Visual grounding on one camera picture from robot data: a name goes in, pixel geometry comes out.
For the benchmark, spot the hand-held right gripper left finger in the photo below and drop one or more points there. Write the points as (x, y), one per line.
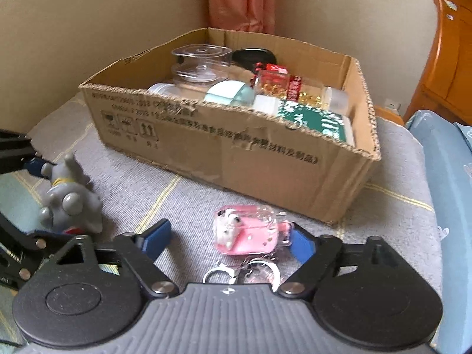
(156, 236)

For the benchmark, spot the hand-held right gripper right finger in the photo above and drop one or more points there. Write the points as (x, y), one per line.
(303, 244)

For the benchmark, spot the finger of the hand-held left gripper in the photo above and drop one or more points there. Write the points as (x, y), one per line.
(22, 241)
(16, 147)

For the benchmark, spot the grey elephant toy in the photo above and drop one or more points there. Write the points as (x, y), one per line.
(70, 199)

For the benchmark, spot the cardboard box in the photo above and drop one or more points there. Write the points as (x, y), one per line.
(228, 155)

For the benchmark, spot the white bottle green label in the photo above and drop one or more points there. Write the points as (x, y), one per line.
(317, 121)

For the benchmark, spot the clear plastic jar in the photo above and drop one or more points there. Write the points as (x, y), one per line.
(162, 88)

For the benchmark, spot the gold beads jar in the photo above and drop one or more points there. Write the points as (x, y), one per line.
(295, 88)

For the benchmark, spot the black red blue toy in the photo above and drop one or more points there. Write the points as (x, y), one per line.
(254, 56)

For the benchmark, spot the grey checked blanket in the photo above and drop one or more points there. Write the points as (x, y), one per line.
(387, 210)

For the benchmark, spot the blue bed sheet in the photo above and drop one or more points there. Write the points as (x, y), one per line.
(453, 228)

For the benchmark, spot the clear lidded container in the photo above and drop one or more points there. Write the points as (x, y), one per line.
(199, 62)

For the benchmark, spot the blue pillow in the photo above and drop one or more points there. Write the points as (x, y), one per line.
(465, 147)

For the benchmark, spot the wooden headboard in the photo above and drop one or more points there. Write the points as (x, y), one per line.
(450, 51)

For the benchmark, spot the pink curtain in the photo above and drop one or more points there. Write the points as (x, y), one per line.
(241, 0)

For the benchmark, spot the wooden frame edge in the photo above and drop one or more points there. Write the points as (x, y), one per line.
(387, 117)

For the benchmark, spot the white wall socket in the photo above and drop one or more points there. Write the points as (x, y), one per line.
(392, 105)

